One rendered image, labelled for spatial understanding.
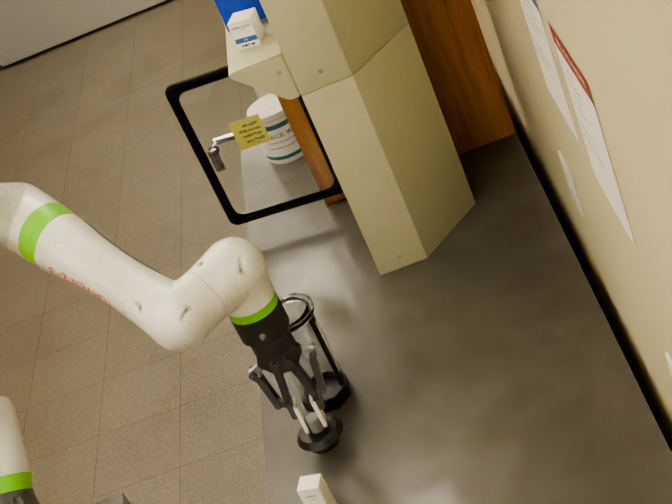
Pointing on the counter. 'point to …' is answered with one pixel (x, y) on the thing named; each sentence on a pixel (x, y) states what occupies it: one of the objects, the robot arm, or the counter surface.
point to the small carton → (246, 28)
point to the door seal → (210, 170)
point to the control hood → (261, 65)
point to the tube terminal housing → (376, 121)
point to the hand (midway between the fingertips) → (309, 412)
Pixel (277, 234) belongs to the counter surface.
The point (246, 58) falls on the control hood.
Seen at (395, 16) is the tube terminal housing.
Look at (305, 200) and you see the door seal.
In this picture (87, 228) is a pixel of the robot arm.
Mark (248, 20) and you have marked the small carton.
